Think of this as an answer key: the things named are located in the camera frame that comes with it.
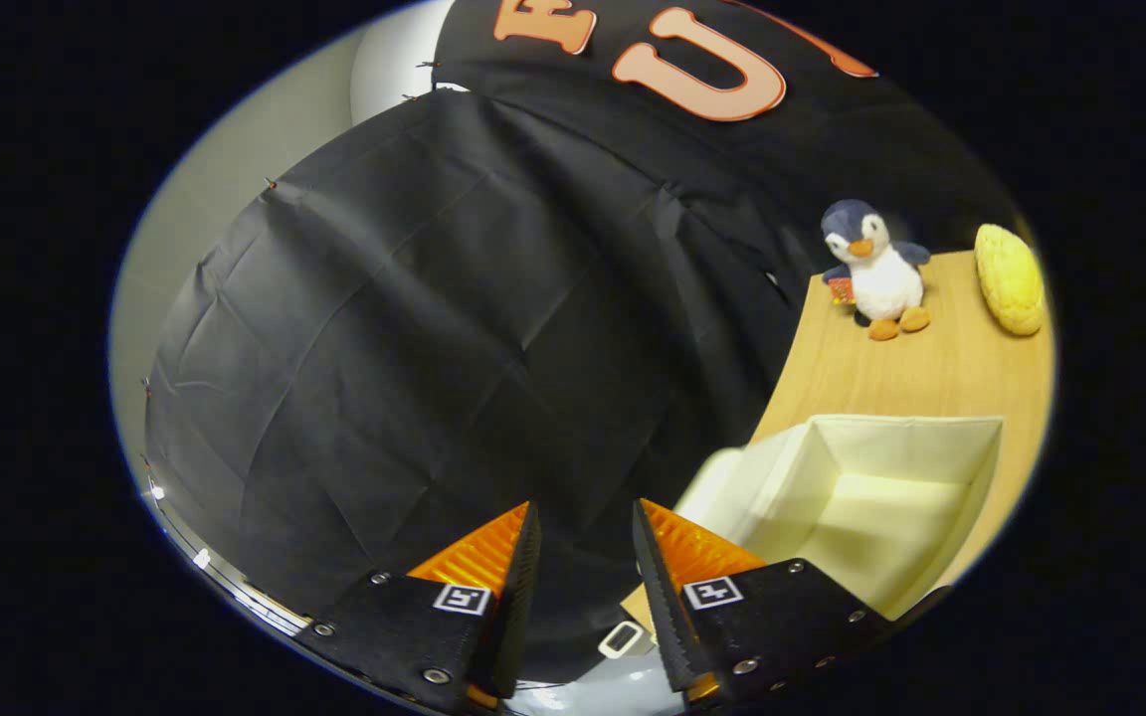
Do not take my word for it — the yellow bun plush cushion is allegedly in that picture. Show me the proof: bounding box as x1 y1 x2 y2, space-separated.
974 224 1046 337

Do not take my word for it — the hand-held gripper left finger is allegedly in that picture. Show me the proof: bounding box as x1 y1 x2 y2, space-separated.
292 501 542 715

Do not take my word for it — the cream fabric storage box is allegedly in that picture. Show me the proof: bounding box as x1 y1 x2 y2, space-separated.
598 413 1004 662

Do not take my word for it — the penguin plush toy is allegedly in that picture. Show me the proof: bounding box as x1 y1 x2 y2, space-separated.
820 199 932 342

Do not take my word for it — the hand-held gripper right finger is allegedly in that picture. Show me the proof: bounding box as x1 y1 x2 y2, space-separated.
631 498 952 709

